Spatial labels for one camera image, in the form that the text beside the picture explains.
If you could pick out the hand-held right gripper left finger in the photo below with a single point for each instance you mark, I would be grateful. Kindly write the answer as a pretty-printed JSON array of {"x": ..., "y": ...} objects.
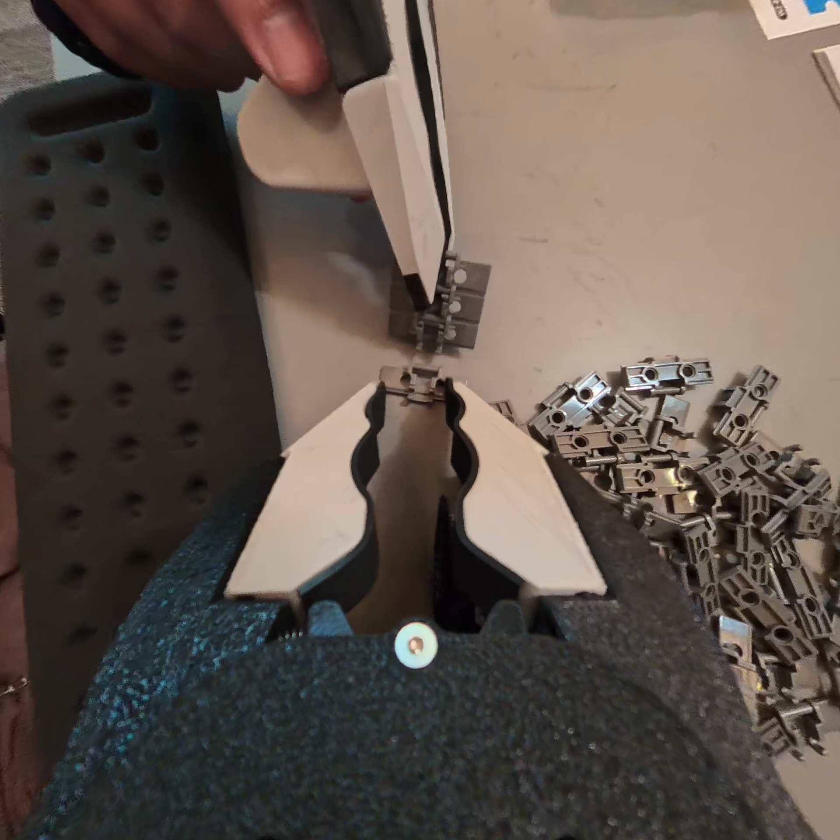
[{"x": 308, "y": 518}]

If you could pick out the open instruction booklet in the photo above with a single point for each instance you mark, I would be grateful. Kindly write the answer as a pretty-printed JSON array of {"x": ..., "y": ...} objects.
[{"x": 830, "y": 75}]

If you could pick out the black perforated foam pad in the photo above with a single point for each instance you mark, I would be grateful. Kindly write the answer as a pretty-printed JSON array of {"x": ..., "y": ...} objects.
[{"x": 131, "y": 328}]

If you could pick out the grey desk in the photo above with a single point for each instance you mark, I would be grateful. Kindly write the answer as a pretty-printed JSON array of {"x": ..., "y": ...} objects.
[{"x": 623, "y": 197}]

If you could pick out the blue sticker sheet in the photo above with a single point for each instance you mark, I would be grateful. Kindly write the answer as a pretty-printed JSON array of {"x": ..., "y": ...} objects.
[{"x": 794, "y": 13}]

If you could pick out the pile of grey track links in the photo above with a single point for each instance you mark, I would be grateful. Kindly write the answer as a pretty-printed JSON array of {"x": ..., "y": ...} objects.
[{"x": 722, "y": 525}]

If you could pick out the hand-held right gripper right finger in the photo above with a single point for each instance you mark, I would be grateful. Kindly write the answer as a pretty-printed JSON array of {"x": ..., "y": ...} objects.
[{"x": 525, "y": 518}]

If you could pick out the person's left hand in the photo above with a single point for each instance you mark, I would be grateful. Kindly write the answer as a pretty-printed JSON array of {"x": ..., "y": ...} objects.
[{"x": 197, "y": 39}]

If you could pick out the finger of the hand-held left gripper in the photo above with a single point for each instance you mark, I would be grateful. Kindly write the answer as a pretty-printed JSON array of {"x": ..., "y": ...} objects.
[
  {"x": 400, "y": 184},
  {"x": 436, "y": 79}
]

